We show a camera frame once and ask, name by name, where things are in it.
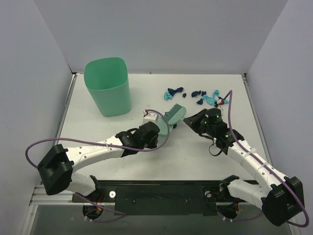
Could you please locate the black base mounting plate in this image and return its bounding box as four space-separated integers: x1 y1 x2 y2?
86 180 241 216

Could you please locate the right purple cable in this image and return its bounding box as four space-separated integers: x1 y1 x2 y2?
219 90 309 227

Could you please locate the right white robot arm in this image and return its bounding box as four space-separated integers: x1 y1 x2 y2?
183 108 305 226

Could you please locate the green plastic waste bin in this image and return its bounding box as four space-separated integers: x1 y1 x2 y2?
84 57 132 117

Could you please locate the purple cable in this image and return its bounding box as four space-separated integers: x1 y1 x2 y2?
219 90 309 227
25 109 172 223

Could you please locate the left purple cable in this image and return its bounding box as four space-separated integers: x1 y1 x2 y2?
25 109 172 223

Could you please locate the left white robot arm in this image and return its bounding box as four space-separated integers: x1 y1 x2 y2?
38 121 160 202

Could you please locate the green hand brush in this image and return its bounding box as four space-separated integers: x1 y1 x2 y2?
164 104 187 125

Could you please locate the green plastic dustpan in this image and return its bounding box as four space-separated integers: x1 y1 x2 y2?
156 117 177 136

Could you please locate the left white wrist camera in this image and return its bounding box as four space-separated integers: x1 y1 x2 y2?
142 110 158 124

